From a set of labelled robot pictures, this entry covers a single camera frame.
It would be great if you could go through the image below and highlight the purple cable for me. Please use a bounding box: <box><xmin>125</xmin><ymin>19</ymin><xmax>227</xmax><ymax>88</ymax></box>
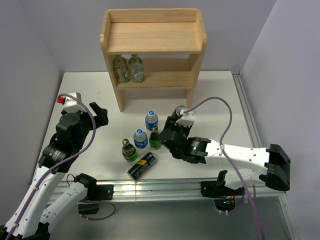
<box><xmin>3</xmin><ymin>92</ymin><xmax>117</xmax><ymax>240</ymax></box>
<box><xmin>184</xmin><ymin>96</ymin><xmax>266</xmax><ymax>240</ymax></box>

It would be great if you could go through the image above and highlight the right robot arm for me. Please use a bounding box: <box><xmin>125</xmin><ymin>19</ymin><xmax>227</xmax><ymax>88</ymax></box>
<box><xmin>159</xmin><ymin>116</ymin><xmax>291</xmax><ymax>198</ymax></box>

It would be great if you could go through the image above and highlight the water bottle blue label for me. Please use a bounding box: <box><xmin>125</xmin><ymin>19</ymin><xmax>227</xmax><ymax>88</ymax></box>
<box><xmin>145</xmin><ymin>110</ymin><xmax>159</xmax><ymax>136</ymax></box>
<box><xmin>133</xmin><ymin>128</ymin><xmax>148</xmax><ymax>150</ymax></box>

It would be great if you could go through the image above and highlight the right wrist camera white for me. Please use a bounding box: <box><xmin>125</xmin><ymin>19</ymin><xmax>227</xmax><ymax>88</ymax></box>
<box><xmin>175</xmin><ymin>109</ymin><xmax>196</xmax><ymax>128</ymax></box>

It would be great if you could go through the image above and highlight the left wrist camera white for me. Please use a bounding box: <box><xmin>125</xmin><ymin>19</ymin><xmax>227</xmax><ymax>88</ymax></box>
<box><xmin>56</xmin><ymin>96</ymin><xmax>85</xmax><ymax>114</ymax></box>

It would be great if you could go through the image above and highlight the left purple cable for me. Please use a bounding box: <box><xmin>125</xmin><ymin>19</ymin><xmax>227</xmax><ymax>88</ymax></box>
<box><xmin>3</xmin><ymin>92</ymin><xmax>117</xmax><ymax>240</ymax></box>

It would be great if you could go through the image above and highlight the clear glass bottle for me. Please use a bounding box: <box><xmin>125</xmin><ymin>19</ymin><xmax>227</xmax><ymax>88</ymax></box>
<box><xmin>112</xmin><ymin>54</ymin><xmax>130</xmax><ymax>84</ymax></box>
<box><xmin>128</xmin><ymin>54</ymin><xmax>144</xmax><ymax>83</ymax></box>

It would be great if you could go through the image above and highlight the clear glass bottle right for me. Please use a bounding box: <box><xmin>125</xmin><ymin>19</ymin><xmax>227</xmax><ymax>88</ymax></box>
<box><xmin>128</xmin><ymin>54</ymin><xmax>144</xmax><ymax>83</ymax></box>

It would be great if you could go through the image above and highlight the water bottle blue label front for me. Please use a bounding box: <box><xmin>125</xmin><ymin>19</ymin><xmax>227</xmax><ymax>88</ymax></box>
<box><xmin>133</xmin><ymin>128</ymin><xmax>148</xmax><ymax>150</ymax></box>

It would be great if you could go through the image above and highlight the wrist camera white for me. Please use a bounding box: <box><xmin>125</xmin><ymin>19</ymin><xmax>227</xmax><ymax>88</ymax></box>
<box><xmin>175</xmin><ymin>109</ymin><xmax>196</xmax><ymax>128</ymax></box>
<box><xmin>56</xmin><ymin>96</ymin><xmax>85</xmax><ymax>114</ymax></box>

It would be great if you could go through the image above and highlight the dark beverage can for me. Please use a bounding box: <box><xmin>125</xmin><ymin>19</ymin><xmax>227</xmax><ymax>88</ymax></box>
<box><xmin>127</xmin><ymin>152</ymin><xmax>157</xmax><ymax>181</ymax></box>
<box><xmin>171</xmin><ymin>105</ymin><xmax>187</xmax><ymax>120</ymax></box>

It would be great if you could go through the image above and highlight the green glass bottle rear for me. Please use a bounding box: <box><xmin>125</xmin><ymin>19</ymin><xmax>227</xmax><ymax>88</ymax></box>
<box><xmin>149</xmin><ymin>125</ymin><xmax>162</xmax><ymax>150</ymax></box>

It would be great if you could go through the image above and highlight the green glass bottle front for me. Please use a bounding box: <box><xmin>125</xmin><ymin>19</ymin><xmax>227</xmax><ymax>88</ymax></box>
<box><xmin>121</xmin><ymin>138</ymin><xmax>137</xmax><ymax>162</ymax></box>

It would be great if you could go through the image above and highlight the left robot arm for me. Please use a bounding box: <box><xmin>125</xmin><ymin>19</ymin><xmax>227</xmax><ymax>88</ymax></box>
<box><xmin>0</xmin><ymin>102</ymin><xmax>109</xmax><ymax>240</ymax></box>

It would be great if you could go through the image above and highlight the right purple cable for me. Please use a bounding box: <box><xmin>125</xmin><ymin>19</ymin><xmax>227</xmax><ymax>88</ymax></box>
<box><xmin>184</xmin><ymin>96</ymin><xmax>266</xmax><ymax>240</ymax></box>

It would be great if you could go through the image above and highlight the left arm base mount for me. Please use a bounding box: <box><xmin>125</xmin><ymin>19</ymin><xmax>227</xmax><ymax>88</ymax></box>
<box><xmin>78</xmin><ymin>184</ymin><xmax>114</xmax><ymax>216</ymax></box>

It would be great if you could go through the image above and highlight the wooden two-tier shelf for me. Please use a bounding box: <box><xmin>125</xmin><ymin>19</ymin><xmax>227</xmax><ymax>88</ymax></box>
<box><xmin>100</xmin><ymin>8</ymin><xmax>207</xmax><ymax>112</ymax></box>

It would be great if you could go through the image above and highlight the aluminium front rail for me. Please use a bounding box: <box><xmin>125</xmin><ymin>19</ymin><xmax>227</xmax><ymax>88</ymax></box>
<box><xmin>47</xmin><ymin>177</ymin><xmax>283</xmax><ymax>203</ymax></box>

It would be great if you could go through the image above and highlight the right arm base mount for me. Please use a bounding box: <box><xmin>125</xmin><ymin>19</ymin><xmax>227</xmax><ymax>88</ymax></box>
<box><xmin>200</xmin><ymin>181</ymin><xmax>245</xmax><ymax>216</ymax></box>

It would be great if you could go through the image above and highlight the green glass bottle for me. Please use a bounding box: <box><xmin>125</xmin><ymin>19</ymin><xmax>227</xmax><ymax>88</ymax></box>
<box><xmin>149</xmin><ymin>125</ymin><xmax>162</xmax><ymax>150</ymax></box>
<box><xmin>121</xmin><ymin>138</ymin><xmax>137</xmax><ymax>162</ymax></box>

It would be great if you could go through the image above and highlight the clear glass bottle left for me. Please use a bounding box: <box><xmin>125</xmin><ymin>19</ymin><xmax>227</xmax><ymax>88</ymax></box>
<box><xmin>112</xmin><ymin>54</ymin><xmax>130</xmax><ymax>84</ymax></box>

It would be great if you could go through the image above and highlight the water bottle blue label rear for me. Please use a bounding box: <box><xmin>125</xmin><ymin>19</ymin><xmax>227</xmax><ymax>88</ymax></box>
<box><xmin>145</xmin><ymin>110</ymin><xmax>159</xmax><ymax>136</ymax></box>

